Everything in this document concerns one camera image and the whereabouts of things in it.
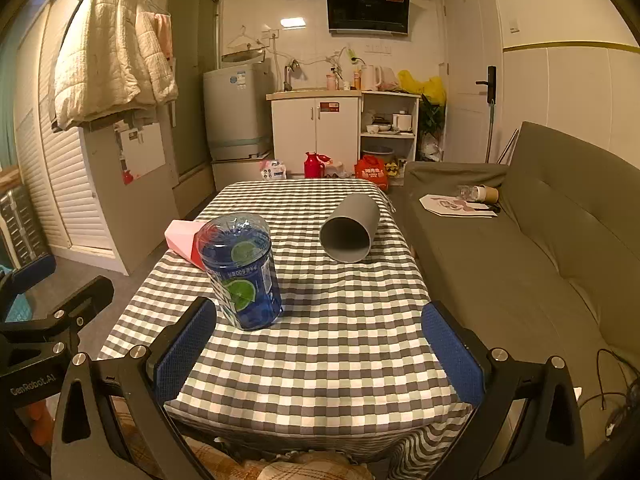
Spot white louvered wardrobe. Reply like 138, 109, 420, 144
14, 0, 132, 277

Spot frosted glass door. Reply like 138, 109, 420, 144
166, 0, 224, 184

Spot white sink cabinet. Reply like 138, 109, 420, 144
265, 90, 362, 180

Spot beige plaid cloth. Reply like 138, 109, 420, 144
110, 394, 377, 480

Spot pink box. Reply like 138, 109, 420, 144
164, 219, 209, 271

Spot grey cup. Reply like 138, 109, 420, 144
320, 193, 382, 264

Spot white electric kettle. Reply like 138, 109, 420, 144
359, 63, 384, 92

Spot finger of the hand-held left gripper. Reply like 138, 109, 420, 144
0, 276, 116, 376
0, 253, 57, 321

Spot black range hood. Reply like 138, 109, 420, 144
324, 0, 414, 36

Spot broom handle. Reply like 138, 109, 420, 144
483, 99, 496, 164

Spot white washing machine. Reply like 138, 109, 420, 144
202, 62, 275, 162

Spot black cables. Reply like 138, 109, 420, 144
581, 347, 640, 442

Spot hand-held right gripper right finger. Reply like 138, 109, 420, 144
421, 301, 587, 480

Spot red shopping bag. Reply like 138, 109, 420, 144
354, 154, 390, 191

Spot grey-green sofa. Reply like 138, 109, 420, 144
402, 121, 640, 461

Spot wire clothes hanger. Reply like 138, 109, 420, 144
227, 24, 266, 56

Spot cream quilted jacket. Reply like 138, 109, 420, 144
52, 0, 180, 133

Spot silver suitcase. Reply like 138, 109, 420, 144
0, 183, 51, 272

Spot red thermos jug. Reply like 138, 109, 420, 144
304, 151, 333, 180

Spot blue plastic bottle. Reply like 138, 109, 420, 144
195, 213, 284, 332

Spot grey checkered tablecloth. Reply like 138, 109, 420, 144
97, 180, 477, 467

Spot yellow plastic bag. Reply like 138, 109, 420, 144
397, 69, 447, 107

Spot pink tissue packet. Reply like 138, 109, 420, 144
258, 158, 287, 181

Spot pink hanging garment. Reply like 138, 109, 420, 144
154, 12, 175, 59

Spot white open shelf unit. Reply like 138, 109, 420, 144
358, 91, 421, 167

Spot black door handle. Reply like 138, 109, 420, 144
475, 65, 497, 105

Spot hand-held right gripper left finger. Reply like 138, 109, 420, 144
50, 296, 218, 480

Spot white paper board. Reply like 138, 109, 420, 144
112, 122, 167, 185

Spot white door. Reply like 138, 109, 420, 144
439, 0, 504, 164

